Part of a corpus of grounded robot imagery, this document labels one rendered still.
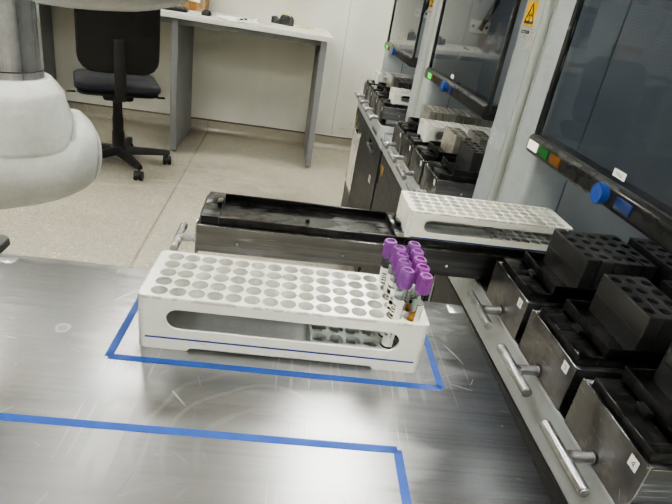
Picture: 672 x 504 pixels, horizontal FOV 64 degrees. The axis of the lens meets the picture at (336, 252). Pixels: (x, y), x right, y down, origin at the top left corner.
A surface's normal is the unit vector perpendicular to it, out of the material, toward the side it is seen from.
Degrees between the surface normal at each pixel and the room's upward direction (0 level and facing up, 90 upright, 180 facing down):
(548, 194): 90
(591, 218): 90
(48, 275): 0
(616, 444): 90
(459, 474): 0
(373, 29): 90
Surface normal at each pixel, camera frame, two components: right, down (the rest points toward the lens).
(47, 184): 0.58, 0.68
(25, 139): 0.62, 0.37
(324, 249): 0.07, 0.45
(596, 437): -0.99, -0.11
